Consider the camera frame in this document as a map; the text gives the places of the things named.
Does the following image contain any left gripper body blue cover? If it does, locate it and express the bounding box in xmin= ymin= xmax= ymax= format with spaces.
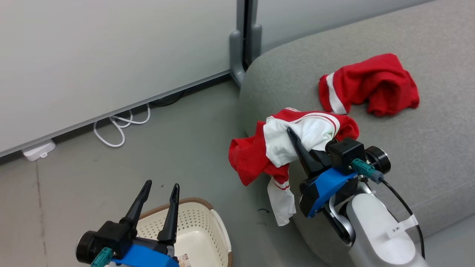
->
xmin=111 ymin=237 xmax=181 ymax=267

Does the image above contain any black cable under partition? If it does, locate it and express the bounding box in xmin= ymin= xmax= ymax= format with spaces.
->
xmin=150 ymin=90 xmax=187 ymax=108

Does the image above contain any grey partition foot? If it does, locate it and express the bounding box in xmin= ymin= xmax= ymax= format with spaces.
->
xmin=229 ymin=30 xmax=246 ymax=87
xmin=252 ymin=24 xmax=263 ymax=64

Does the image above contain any white power adapter box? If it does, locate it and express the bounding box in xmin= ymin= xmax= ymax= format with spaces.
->
xmin=21 ymin=139 xmax=57 ymax=162

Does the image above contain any teal left camera connector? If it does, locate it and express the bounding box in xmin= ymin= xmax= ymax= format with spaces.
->
xmin=91 ymin=247 xmax=114 ymax=267

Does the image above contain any red shorts white stripe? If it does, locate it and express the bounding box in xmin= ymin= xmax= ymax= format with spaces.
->
xmin=318 ymin=53 xmax=420 ymax=118

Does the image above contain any narrow white partition panel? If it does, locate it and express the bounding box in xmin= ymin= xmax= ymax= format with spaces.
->
xmin=255 ymin=0 xmax=435 ymax=55

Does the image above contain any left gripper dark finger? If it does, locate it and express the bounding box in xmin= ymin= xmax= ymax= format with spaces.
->
xmin=124 ymin=180 xmax=153 ymax=227
xmin=157 ymin=183 xmax=181 ymax=244

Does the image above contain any red and white jersey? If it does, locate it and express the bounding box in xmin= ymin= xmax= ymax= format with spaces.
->
xmin=228 ymin=107 xmax=360 ymax=227

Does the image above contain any teal right camera connector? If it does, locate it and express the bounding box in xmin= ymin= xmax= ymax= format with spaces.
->
xmin=350 ymin=158 xmax=383 ymax=184

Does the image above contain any large white partition panel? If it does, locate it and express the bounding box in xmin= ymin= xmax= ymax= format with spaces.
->
xmin=0 ymin=0 xmax=246 ymax=158

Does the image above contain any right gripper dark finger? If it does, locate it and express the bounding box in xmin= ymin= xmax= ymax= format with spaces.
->
xmin=286 ymin=127 xmax=324 ymax=178
xmin=311 ymin=149 xmax=333 ymax=167

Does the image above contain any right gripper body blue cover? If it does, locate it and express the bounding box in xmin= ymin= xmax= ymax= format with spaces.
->
xmin=298 ymin=167 xmax=359 ymax=218

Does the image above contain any white tape label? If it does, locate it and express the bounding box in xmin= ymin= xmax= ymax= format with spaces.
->
xmin=386 ymin=215 xmax=419 ymax=238

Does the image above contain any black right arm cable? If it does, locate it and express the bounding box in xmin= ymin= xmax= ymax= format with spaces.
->
xmin=378 ymin=178 xmax=426 ymax=260

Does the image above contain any teal camera connector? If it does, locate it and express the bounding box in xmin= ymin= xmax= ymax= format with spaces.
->
xmin=350 ymin=158 xmax=383 ymax=184
xmin=91 ymin=247 xmax=114 ymax=267

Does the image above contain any cream perforated laundry basket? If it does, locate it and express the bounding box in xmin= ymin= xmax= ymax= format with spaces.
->
xmin=137 ymin=197 xmax=233 ymax=267

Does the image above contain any grey fabric sofa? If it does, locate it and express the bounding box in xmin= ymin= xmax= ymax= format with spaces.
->
xmin=237 ymin=0 xmax=475 ymax=267

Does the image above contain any white looped power cable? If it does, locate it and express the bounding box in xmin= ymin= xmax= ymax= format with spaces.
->
xmin=92 ymin=103 xmax=152 ymax=148

